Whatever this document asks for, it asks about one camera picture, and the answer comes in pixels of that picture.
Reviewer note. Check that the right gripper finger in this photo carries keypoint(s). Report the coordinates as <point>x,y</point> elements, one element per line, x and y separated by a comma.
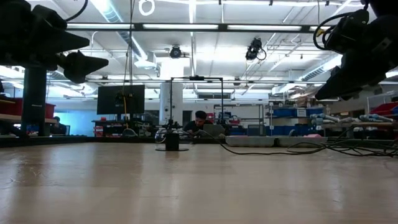
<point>339,88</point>

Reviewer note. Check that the grey laptop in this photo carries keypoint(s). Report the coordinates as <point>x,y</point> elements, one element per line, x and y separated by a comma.
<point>214,129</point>

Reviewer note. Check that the grey tubular equipment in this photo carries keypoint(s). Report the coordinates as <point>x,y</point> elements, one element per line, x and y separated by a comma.
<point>370,118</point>

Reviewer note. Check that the white square pillar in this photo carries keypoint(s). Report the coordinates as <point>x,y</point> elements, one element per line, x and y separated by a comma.
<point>164,105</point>

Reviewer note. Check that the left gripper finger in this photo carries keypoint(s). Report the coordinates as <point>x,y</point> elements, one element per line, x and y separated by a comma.
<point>82,67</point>
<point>65,35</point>

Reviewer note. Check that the person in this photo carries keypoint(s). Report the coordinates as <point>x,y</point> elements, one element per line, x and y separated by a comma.
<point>57,127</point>
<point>197,124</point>

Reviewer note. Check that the black monitor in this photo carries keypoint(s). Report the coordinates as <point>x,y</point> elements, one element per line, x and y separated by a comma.
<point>109,99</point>

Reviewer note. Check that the wooden workbench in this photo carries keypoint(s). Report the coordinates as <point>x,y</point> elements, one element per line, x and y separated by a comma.
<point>367,125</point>

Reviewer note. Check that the black ceiling-mounted camera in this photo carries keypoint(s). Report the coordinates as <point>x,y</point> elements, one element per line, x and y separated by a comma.
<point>253,48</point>
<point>175,51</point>

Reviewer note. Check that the black safety glasses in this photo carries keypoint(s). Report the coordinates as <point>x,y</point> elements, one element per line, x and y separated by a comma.
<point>186,135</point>

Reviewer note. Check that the grey plastic tool case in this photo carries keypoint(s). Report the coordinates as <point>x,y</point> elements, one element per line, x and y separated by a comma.
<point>248,141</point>

